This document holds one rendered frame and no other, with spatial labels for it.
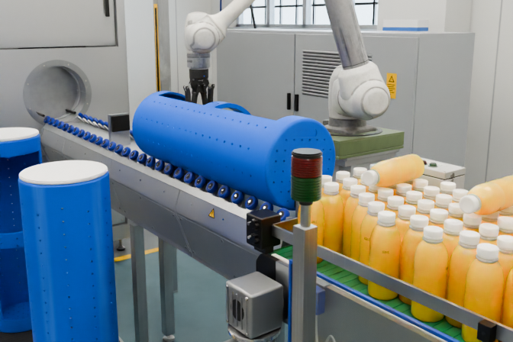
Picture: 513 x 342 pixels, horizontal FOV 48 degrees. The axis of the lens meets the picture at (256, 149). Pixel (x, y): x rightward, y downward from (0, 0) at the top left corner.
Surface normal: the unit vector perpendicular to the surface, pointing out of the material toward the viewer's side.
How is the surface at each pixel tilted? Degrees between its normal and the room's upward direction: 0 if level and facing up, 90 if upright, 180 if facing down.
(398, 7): 90
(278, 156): 90
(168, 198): 71
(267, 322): 90
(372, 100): 95
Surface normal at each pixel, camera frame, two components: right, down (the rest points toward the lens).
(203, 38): 0.07, 0.31
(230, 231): -0.75, -0.20
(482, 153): -0.82, 0.12
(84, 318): 0.50, 0.19
